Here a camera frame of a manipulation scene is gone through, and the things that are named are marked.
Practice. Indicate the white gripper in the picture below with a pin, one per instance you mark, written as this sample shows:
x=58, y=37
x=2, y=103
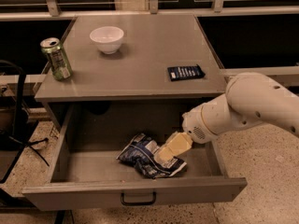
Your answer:
x=194, y=124

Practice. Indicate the blue chip bag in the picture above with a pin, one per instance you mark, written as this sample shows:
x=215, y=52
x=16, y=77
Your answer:
x=140, y=152

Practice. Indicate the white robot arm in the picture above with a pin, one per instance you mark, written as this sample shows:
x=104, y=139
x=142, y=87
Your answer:
x=250, y=99

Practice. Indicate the open grey top drawer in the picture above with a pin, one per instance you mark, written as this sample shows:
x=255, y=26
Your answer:
x=85, y=172

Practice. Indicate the dark blue snack bar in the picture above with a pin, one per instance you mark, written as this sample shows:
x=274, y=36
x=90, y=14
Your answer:
x=178, y=73

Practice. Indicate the grey metal cabinet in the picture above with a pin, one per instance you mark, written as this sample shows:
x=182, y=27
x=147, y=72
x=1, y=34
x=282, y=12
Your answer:
x=138, y=70

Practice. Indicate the white bowl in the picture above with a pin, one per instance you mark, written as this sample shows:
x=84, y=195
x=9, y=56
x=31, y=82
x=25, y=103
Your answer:
x=107, y=39

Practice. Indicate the green soda can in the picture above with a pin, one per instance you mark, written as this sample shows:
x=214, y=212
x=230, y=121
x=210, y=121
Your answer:
x=60, y=66

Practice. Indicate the metal window railing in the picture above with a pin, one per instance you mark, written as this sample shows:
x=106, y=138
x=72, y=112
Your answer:
x=218, y=8

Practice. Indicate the black drawer handle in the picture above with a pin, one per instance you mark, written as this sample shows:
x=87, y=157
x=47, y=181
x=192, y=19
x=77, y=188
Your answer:
x=138, y=199

